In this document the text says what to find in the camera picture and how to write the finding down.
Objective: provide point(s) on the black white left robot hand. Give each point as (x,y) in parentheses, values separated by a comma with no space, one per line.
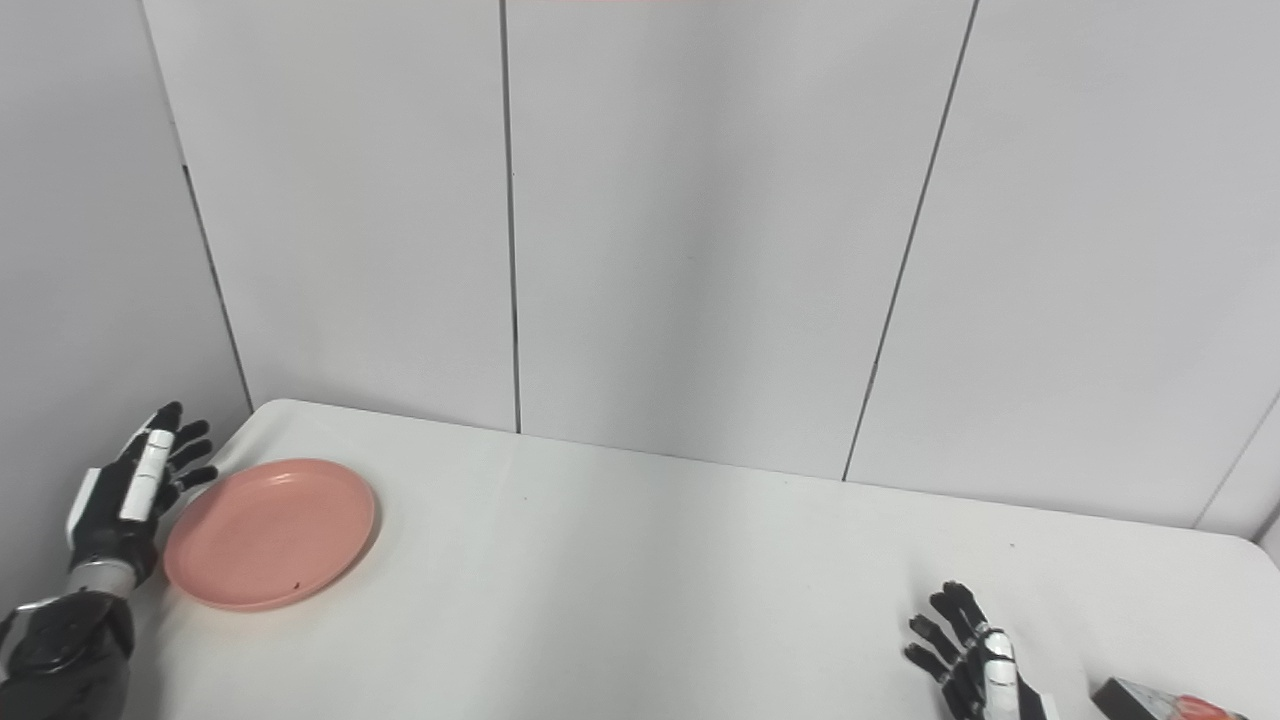
(110,525)

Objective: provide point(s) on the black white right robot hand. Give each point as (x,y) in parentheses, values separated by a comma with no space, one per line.
(985,690)

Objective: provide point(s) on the pink round plate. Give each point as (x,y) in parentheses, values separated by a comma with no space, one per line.
(270,535)

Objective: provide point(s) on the chocolate cake slice with fruit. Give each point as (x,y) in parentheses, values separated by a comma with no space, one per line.
(1150,703)

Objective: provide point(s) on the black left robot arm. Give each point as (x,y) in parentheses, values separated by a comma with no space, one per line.
(65,660)

